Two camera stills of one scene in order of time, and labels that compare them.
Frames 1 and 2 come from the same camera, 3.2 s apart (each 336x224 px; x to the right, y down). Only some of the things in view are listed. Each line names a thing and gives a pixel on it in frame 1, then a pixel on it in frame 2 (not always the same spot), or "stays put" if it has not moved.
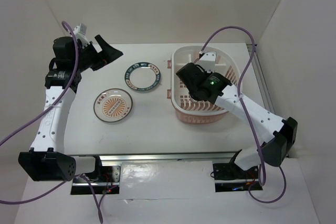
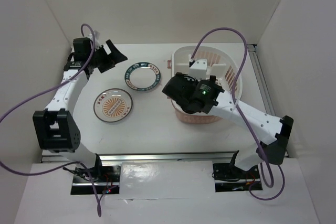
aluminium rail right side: [263, 85] stays put
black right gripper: [201, 69] -> [186, 78]
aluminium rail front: [168, 158] stays put
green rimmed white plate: [142, 76] stays put
